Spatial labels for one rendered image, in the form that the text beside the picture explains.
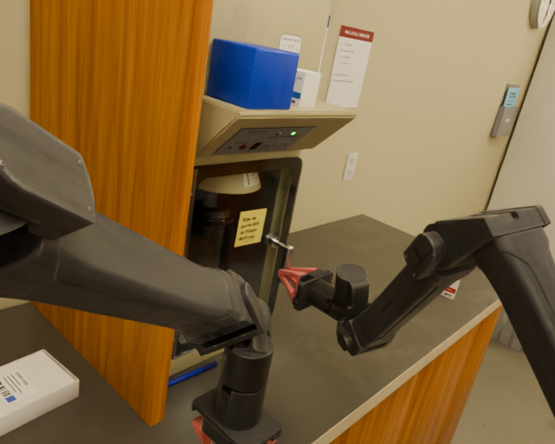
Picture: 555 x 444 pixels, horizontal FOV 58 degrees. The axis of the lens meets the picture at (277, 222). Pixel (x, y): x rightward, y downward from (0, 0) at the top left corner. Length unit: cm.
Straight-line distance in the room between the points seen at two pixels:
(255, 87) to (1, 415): 66
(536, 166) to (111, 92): 322
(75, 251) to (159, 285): 10
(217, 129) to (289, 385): 58
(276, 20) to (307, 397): 74
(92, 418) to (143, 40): 65
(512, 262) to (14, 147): 46
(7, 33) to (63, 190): 93
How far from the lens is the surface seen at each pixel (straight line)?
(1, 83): 117
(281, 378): 113
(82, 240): 30
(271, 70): 80
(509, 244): 56
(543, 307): 56
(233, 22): 88
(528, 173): 379
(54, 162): 25
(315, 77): 93
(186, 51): 72
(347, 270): 96
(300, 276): 103
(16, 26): 116
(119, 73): 86
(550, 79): 376
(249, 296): 56
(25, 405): 99
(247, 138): 85
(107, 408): 103
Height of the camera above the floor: 163
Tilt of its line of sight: 21 degrees down
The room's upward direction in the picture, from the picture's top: 11 degrees clockwise
